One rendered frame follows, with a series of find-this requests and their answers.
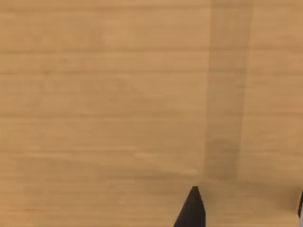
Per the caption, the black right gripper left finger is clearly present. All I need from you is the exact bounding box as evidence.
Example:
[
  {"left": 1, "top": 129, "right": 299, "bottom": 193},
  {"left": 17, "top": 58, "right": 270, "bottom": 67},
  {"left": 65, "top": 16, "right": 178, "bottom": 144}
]
[{"left": 173, "top": 186, "right": 206, "bottom": 227}]

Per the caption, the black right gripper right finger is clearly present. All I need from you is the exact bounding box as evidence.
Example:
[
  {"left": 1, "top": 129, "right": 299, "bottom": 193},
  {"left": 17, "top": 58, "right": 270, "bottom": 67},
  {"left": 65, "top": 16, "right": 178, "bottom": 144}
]
[{"left": 297, "top": 188, "right": 303, "bottom": 227}]

